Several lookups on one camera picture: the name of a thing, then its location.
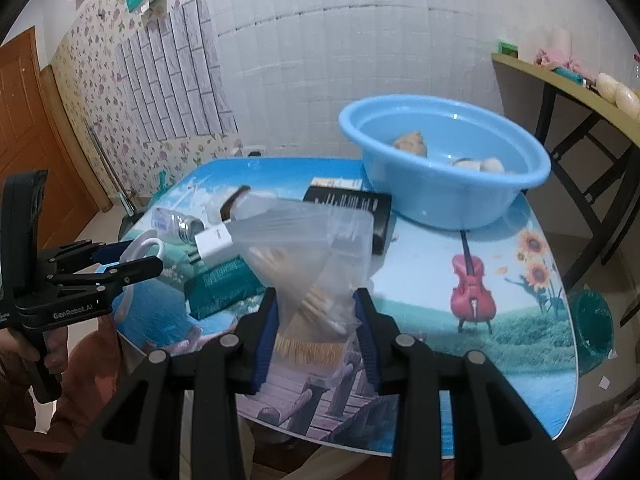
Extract white power adapter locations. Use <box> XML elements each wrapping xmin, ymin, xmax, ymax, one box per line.
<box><xmin>189</xmin><ymin>223</ymin><xmax>239</xmax><ymax>269</ymax></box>

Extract clear bag of toothpicks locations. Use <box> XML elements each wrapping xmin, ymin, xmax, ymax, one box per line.
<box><xmin>227</xmin><ymin>197</ymin><xmax>373</xmax><ymax>377</ymax></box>

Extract black tube with white text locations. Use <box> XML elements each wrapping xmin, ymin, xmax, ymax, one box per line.
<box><xmin>303</xmin><ymin>185</ymin><xmax>392</xmax><ymax>256</ymax></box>

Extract person's left hand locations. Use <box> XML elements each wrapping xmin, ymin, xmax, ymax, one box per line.
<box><xmin>0</xmin><ymin>327</ymin><xmax>68</xmax><ymax>374</ymax></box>

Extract dark green packet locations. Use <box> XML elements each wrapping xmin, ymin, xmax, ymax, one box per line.
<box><xmin>184</xmin><ymin>257</ymin><xmax>266</xmax><ymax>321</ymax></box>

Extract clear bag black zip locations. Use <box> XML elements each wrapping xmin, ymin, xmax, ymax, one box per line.
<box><xmin>205</xmin><ymin>184</ymin><xmax>278</xmax><ymax>226</ymax></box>

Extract brown wooden door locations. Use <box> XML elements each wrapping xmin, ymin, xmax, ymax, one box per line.
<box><xmin>1</xmin><ymin>27</ymin><xmax>119</xmax><ymax>247</ymax></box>

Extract green waste basket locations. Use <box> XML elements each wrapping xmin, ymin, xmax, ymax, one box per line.
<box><xmin>568</xmin><ymin>289</ymin><xmax>615</xmax><ymax>377</ymax></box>

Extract light blue plastic basin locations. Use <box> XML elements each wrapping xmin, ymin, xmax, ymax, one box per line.
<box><xmin>338</xmin><ymin>94</ymin><xmax>551</xmax><ymax>231</ymax></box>

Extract white items in basin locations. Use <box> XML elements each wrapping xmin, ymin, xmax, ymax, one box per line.
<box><xmin>452</xmin><ymin>157</ymin><xmax>506</xmax><ymax>174</ymax></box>

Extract tan toy in basin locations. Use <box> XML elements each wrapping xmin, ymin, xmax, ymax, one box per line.
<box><xmin>393</xmin><ymin>130</ymin><xmax>427</xmax><ymax>157</ymax></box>

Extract wooden side table black legs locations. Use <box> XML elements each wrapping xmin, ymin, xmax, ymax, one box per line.
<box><xmin>490</xmin><ymin>52</ymin><xmax>640</xmax><ymax>328</ymax></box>

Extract green small box on shelf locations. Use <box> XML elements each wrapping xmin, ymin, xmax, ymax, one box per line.
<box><xmin>498</xmin><ymin>41</ymin><xmax>518</xmax><ymax>58</ymax></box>

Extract teal object on shelf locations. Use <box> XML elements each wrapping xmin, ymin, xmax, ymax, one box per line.
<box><xmin>553</xmin><ymin>66</ymin><xmax>586</xmax><ymax>87</ymax></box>

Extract pink cloth on shelf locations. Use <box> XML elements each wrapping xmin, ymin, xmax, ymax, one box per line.
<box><xmin>534</xmin><ymin>48</ymin><xmax>596</xmax><ymax>81</ymax></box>

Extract cream round loaves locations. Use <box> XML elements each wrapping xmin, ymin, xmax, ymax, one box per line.
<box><xmin>596</xmin><ymin>73</ymin><xmax>640</xmax><ymax>120</ymax></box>

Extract white cable loop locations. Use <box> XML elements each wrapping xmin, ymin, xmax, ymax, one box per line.
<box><xmin>112</xmin><ymin>228</ymin><xmax>166</xmax><ymax>321</ymax></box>

